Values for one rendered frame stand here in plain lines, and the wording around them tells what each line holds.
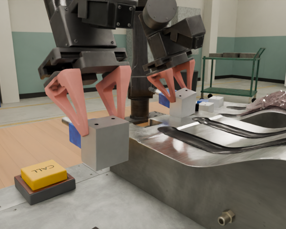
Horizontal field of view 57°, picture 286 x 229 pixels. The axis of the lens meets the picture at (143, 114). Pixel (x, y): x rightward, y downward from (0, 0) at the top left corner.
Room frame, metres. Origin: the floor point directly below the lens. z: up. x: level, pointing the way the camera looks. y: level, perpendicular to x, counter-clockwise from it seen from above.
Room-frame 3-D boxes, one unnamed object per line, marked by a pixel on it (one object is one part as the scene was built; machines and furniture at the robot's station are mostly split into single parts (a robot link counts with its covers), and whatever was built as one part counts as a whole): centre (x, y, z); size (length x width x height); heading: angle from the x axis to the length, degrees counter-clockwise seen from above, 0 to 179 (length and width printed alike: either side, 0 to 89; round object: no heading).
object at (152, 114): (0.88, 0.01, 0.84); 0.20 x 0.07 x 0.08; 129
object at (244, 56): (4.82, -1.61, 0.50); 0.98 x 0.55 x 1.01; 59
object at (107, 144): (0.35, 0.08, 0.93); 0.13 x 0.05 x 0.05; 42
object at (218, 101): (0.87, -0.20, 0.85); 0.13 x 0.05 x 0.05; 59
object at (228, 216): (0.28, -0.10, 0.84); 0.02 x 0.01 x 0.02; 131
